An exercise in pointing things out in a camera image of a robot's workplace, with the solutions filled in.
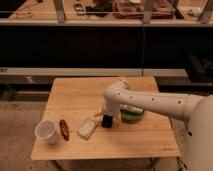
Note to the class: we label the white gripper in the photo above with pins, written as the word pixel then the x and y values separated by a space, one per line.
pixel 110 109

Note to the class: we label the black eraser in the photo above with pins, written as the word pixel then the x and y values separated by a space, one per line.
pixel 107 121

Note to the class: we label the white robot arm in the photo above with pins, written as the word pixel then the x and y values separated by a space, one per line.
pixel 196 111

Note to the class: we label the white sponge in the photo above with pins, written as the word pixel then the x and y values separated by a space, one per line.
pixel 87 128

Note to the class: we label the white bottle on plate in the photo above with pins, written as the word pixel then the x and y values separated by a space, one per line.
pixel 131 109

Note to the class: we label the green plate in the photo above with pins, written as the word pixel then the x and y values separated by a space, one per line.
pixel 130 116

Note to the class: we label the wooden table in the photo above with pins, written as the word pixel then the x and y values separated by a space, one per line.
pixel 76 99

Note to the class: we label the red brown sausage toy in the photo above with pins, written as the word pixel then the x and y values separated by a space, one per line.
pixel 64 129

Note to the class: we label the white paper cup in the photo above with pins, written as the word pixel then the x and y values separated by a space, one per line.
pixel 47 132

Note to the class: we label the background workbench shelf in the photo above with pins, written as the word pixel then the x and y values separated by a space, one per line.
pixel 106 13

